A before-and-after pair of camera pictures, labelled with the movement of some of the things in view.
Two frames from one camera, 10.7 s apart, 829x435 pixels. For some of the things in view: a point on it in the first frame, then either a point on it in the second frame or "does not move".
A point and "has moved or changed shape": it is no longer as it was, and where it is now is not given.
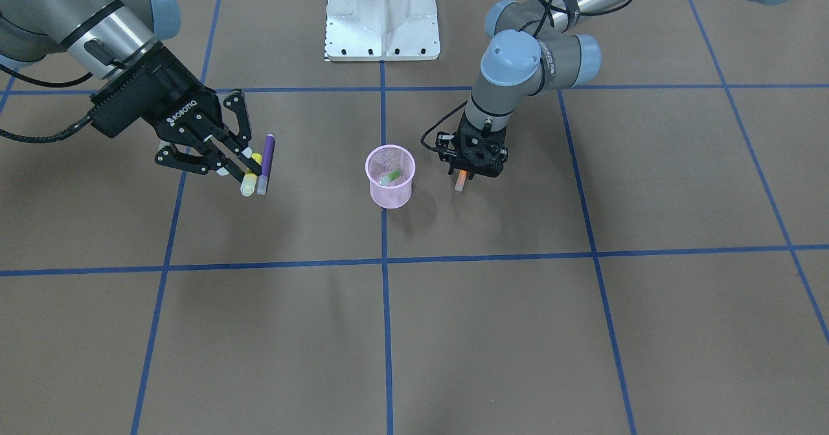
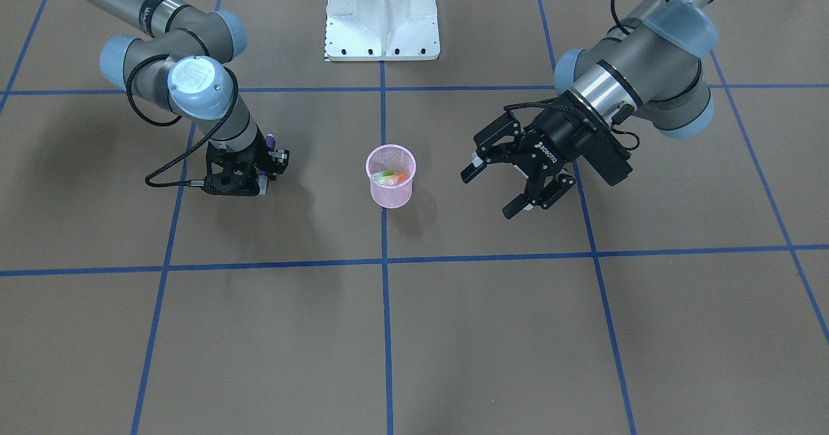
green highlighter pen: (387, 178) has moved or changed shape
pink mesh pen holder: (390, 169) does not move
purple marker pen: (268, 160) does not move
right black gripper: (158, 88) to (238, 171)
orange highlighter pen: (460, 181) to (400, 178)
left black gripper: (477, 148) to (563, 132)
